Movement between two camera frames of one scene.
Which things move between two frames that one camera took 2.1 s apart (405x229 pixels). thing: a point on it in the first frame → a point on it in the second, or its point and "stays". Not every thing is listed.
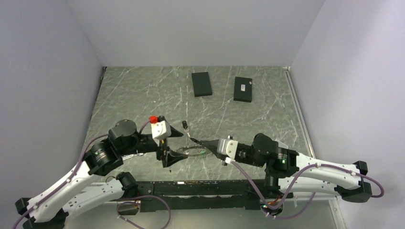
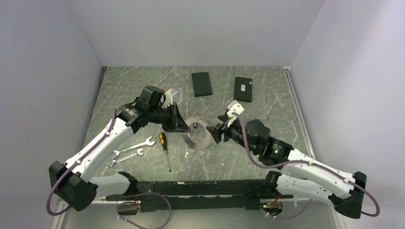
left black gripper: x=170 y=157 → x=176 y=123
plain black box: x=201 y=84 stays
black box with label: x=242 y=89 stays
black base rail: x=161 y=196 stays
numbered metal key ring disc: x=181 y=150 → x=204 y=145
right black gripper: x=212 y=145 → x=217 y=133
